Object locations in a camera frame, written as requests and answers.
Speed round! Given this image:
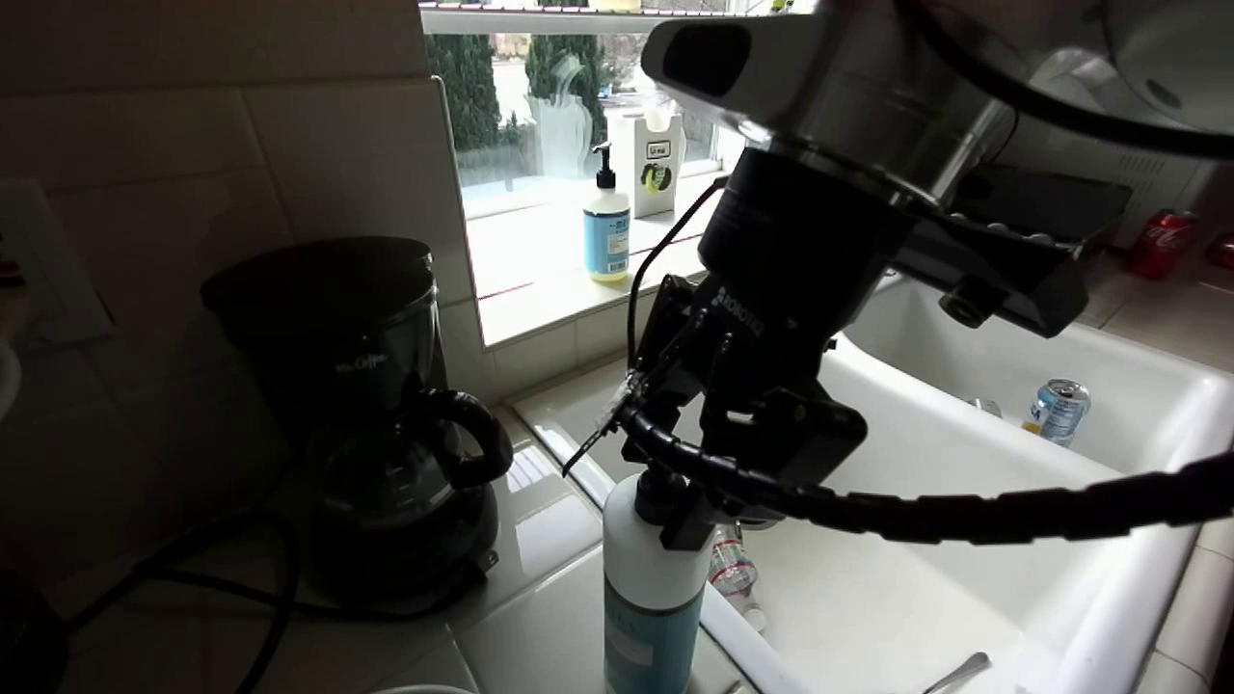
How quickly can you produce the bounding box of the blue drink can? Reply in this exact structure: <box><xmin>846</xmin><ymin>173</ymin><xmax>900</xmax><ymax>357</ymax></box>
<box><xmin>1023</xmin><ymin>375</ymin><xmax>1094</xmax><ymax>450</ymax></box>

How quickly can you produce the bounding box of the white double basin sink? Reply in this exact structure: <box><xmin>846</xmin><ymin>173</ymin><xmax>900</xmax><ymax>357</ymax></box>
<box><xmin>507</xmin><ymin>267</ymin><xmax>1234</xmax><ymax>694</ymax></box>

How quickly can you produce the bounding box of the blue bottle with white cap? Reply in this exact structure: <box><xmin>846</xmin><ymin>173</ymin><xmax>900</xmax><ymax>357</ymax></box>
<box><xmin>599</xmin><ymin>473</ymin><xmax>714</xmax><ymax>694</ymax></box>

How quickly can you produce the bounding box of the black coffee maker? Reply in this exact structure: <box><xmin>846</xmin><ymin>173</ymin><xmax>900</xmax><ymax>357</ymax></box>
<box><xmin>198</xmin><ymin>230</ymin><xmax>518</xmax><ymax>615</ymax></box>

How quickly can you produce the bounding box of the soap pump bottle blue label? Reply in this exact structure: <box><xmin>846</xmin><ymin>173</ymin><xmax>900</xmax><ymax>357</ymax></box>
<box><xmin>580</xmin><ymin>137</ymin><xmax>635</xmax><ymax>293</ymax></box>

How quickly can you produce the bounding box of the black corrugated cable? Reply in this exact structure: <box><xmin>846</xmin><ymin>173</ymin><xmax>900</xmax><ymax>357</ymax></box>
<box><xmin>612</xmin><ymin>402</ymin><xmax>1234</xmax><ymax>546</ymax></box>

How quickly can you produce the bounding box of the window with white sill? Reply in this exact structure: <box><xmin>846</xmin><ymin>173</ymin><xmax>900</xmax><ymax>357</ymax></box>
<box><xmin>419</xmin><ymin>0</ymin><xmax>826</xmax><ymax>353</ymax></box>

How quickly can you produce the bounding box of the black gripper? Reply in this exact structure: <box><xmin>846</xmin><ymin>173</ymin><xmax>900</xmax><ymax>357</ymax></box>
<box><xmin>625</xmin><ymin>270</ymin><xmax>873</xmax><ymax>555</ymax></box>

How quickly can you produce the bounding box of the black power cord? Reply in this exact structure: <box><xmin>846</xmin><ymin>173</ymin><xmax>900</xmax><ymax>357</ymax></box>
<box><xmin>49</xmin><ymin>504</ymin><xmax>309</xmax><ymax>694</ymax></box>

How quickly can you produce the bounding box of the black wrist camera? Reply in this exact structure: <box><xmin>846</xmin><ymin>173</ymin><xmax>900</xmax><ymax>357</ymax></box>
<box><xmin>900</xmin><ymin>203</ymin><xmax>1094</xmax><ymax>344</ymax></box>

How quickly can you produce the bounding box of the red object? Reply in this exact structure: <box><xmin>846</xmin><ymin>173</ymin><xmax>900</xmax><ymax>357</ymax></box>
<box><xmin>1131</xmin><ymin>207</ymin><xmax>1206</xmax><ymax>286</ymax></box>

